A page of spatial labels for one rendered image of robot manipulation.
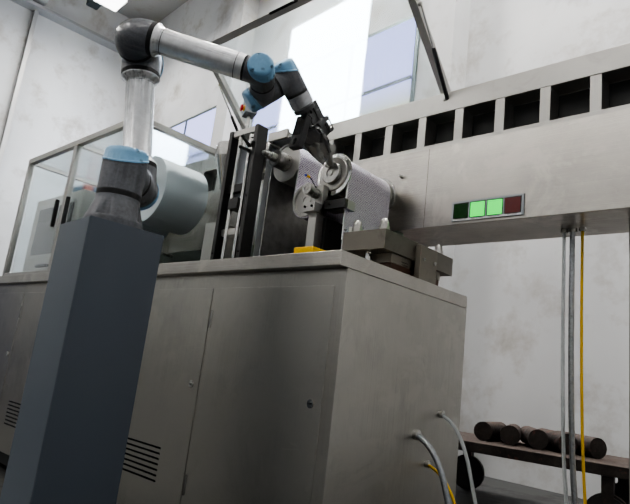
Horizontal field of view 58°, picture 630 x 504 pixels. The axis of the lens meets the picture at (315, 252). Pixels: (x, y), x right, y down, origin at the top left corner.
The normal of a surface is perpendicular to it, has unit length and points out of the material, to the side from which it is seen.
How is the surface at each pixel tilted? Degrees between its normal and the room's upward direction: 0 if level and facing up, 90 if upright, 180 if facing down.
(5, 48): 90
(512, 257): 90
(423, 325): 90
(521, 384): 90
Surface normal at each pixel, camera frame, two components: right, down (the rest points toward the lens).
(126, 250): 0.69, -0.07
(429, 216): -0.66, -0.23
